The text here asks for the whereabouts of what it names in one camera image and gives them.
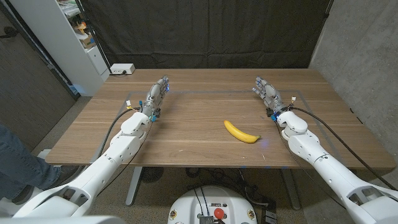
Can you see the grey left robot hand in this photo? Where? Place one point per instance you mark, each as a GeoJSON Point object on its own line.
{"type": "Point", "coordinates": [154, 99]}

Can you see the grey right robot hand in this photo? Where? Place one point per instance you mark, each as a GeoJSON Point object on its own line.
{"type": "Point", "coordinates": [272, 96]}

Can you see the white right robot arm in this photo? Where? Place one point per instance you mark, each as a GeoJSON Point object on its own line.
{"type": "Point", "coordinates": [326, 168]}

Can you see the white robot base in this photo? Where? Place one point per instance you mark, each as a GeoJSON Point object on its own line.
{"type": "Point", "coordinates": [192, 202]}

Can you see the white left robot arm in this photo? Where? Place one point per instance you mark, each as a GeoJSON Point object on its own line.
{"type": "Point", "coordinates": [102, 161]}

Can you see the yellow toy banana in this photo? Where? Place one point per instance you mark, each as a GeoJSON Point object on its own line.
{"type": "Point", "coordinates": [239, 133]}

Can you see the orange toy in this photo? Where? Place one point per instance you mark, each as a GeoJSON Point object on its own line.
{"type": "Point", "coordinates": [81, 27]}

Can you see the white power strip box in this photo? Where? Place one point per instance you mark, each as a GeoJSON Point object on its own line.
{"type": "Point", "coordinates": [122, 68]}

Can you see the black round fan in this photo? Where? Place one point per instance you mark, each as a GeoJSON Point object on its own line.
{"type": "Point", "coordinates": [152, 174]}

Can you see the black backdrop curtain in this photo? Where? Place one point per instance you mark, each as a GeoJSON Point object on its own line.
{"type": "Point", "coordinates": [202, 31]}

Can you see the cardboard box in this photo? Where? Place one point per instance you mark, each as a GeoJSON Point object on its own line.
{"type": "Point", "coordinates": [88, 41]}

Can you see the black stand pole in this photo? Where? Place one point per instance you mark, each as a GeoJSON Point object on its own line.
{"type": "Point", "coordinates": [93, 34]}

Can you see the grey table leg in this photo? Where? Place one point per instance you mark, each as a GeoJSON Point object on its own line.
{"type": "Point", "coordinates": [133, 186]}
{"type": "Point", "coordinates": [290, 189]}

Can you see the dark shoe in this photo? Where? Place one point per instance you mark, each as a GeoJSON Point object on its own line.
{"type": "Point", "coordinates": [66, 174]}
{"type": "Point", "coordinates": [23, 196]}

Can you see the white shelf cabinet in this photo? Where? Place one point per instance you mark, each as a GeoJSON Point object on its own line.
{"type": "Point", "coordinates": [56, 37]}

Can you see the black power adapter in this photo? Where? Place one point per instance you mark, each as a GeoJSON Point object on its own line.
{"type": "Point", "coordinates": [269, 214]}

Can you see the red emergency stop button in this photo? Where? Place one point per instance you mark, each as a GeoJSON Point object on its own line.
{"type": "Point", "coordinates": [219, 213]}

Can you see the person leg in jeans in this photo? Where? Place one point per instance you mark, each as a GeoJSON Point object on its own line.
{"type": "Point", "coordinates": [18, 165]}

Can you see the white robot torso shell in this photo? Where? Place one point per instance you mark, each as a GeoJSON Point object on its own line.
{"type": "Point", "coordinates": [62, 220]}

